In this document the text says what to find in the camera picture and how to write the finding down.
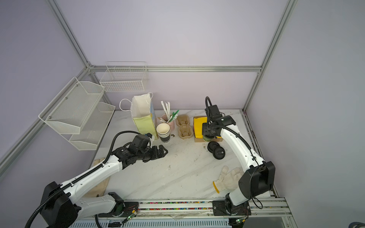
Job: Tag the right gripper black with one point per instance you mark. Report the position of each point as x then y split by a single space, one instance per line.
205 125

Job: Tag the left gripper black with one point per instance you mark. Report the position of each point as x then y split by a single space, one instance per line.
155 155

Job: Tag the green paper cup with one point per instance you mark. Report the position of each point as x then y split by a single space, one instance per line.
207 139

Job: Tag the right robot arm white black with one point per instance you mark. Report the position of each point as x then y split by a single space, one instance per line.
253 178

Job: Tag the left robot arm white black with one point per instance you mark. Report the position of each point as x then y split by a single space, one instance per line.
63 204

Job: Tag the cardboard box of napkins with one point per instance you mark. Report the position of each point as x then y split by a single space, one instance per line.
199 134

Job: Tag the yellow napkin stack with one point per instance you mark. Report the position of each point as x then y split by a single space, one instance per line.
198 125

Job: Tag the stack of black paper cups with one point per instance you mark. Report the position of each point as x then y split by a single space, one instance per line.
164 132

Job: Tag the pink utensil holder cup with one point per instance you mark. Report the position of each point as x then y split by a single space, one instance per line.
166 119

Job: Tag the brown pulp cup carriers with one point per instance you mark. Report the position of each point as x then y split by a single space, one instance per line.
185 131

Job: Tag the white and green paper bag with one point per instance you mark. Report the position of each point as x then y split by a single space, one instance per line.
142 113

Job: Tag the stack of black cup lids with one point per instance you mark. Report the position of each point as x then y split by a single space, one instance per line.
217 151

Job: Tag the white work glove right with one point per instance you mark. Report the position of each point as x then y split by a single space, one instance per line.
228 180

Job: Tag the white two-tier mesh shelf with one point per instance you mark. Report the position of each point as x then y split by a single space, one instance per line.
79 115

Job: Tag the white wire basket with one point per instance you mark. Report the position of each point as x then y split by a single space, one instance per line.
125 76

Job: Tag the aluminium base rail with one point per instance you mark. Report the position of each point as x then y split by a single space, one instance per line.
191 208

